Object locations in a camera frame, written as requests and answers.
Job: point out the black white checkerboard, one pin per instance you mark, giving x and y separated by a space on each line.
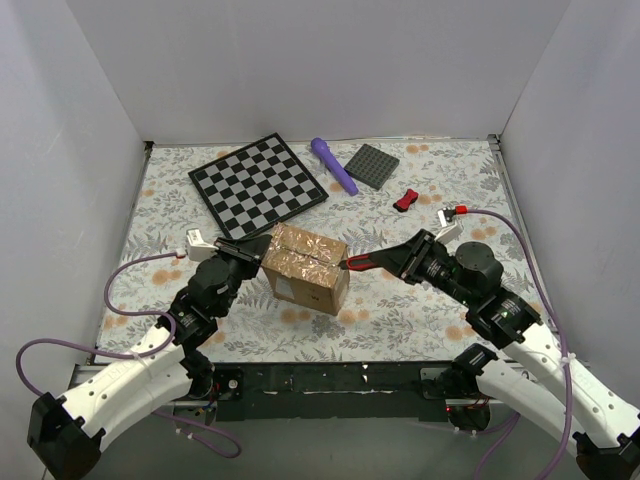
255 187

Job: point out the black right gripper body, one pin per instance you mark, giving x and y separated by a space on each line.
416 256

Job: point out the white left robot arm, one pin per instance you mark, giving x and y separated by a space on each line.
69 432

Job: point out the dark grey studded plate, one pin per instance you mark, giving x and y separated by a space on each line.
371 166

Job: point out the purple cylindrical handle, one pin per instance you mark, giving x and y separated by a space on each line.
321 149

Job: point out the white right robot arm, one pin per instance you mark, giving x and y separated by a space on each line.
526 367

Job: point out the brown taped cardboard box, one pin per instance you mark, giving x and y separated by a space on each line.
303 268

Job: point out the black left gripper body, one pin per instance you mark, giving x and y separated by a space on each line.
236 251

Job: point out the red black knife cap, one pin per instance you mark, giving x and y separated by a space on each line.
406 201

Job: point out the red black utility knife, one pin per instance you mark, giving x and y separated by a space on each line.
359 263

